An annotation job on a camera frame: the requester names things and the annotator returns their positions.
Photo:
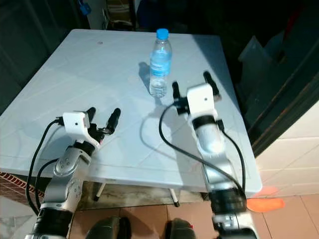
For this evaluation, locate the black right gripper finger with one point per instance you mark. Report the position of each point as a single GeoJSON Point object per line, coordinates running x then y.
{"type": "Point", "coordinates": [176, 92]}
{"type": "Point", "coordinates": [208, 77]}

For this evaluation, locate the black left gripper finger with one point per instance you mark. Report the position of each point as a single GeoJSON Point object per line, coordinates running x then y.
{"type": "Point", "coordinates": [91, 113]}
{"type": "Point", "coordinates": [113, 119]}

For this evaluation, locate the clear blue-capped water bottle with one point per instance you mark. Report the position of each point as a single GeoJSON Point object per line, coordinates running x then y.
{"type": "Point", "coordinates": [160, 64]}

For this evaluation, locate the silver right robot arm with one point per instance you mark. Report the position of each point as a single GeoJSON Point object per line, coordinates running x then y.
{"type": "Point", "coordinates": [212, 144]}

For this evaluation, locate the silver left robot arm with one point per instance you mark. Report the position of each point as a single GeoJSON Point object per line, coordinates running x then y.
{"type": "Point", "coordinates": [62, 184]}

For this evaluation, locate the white plastic table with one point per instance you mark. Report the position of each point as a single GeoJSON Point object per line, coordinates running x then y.
{"type": "Point", "coordinates": [89, 74]}

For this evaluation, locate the clear plastic storage box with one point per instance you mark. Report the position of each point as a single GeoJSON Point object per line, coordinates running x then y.
{"type": "Point", "coordinates": [256, 59]}

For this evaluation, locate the white table leg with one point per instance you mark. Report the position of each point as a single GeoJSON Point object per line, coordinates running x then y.
{"type": "Point", "coordinates": [174, 198]}
{"type": "Point", "coordinates": [100, 191]}

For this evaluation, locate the dark left robot leg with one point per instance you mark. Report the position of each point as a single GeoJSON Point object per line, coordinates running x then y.
{"type": "Point", "coordinates": [107, 230]}

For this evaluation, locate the dark robot leg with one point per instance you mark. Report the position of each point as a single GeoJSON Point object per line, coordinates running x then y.
{"type": "Point", "coordinates": [107, 230]}
{"type": "Point", "coordinates": [184, 230]}

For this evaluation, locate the red tiled step riser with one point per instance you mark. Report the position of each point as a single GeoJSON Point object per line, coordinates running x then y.
{"type": "Point", "coordinates": [15, 185]}

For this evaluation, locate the small blue object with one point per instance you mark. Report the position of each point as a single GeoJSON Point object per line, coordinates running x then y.
{"type": "Point", "coordinates": [84, 8]}

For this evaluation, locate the dark right robot leg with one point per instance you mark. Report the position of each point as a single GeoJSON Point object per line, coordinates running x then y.
{"type": "Point", "coordinates": [184, 230]}

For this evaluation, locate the orange floor object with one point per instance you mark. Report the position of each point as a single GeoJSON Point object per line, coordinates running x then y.
{"type": "Point", "coordinates": [265, 204]}

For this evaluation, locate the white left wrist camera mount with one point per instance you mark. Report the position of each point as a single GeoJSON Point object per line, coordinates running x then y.
{"type": "Point", "coordinates": [75, 124]}

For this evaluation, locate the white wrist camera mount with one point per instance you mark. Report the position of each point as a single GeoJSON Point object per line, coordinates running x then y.
{"type": "Point", "coordinates": [202, 99]}
{"type": "Point", "coordinates": [75, 124]}

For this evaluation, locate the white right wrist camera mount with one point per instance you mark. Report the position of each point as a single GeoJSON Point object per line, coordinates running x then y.
{"type": "Point", "coordinates": [202, 99]}

